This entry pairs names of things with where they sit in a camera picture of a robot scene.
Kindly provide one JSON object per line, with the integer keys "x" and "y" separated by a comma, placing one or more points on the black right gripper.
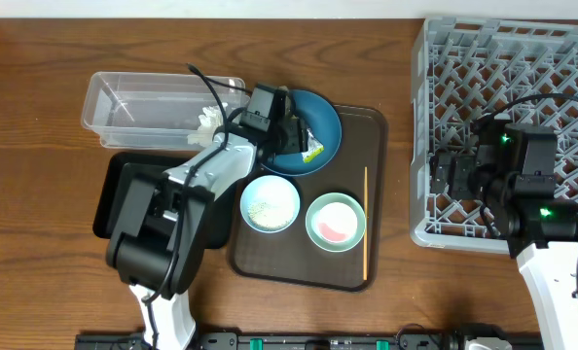
{"x": 461, "y": 166}

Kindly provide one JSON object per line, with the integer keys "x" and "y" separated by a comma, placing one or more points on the white tissue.
{"x": 209, "y": 120}

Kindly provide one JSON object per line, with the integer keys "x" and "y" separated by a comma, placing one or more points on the black plastic bin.
{"x": 124, "y": 165}

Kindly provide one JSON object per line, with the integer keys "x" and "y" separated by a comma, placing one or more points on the brown serving tray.
{"x": 290, "y": 256}

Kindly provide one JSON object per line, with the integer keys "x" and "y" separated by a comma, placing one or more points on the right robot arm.
{"x": 542, "y": 237}

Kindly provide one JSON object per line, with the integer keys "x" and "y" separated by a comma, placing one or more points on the clear plastic bin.
{"x": 153, "y": 111}

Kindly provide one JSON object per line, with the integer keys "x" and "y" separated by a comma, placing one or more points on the grey dishwasher rack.
{"x": 463, "y": 68}

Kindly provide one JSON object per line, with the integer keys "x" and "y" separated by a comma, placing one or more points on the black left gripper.
{"x": 297, "y": 130}

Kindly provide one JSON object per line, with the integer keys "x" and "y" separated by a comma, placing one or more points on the yellow green snack wrapper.
{"x": 314, "y": 147}

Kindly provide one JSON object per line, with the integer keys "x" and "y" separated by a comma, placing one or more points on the wooden chopstick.
{"x": 366, "y": 216}

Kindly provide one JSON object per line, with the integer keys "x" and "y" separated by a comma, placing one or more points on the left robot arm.
{"x": 156, "y": 223}

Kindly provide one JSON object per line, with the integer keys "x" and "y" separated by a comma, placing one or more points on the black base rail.
{"x": 410, "y": 337}

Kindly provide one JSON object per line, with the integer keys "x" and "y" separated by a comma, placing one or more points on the light blue bowl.
{"x": 270, "y": 204}

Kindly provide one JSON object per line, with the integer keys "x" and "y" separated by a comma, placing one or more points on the mint green bowl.
{"x": 317, "y": 204}

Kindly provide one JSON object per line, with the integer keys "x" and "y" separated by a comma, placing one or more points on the white cup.
{"x": 336, "y": 222}

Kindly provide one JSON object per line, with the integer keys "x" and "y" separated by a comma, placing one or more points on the dark blue plate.
{"x": 325, "y": 124}

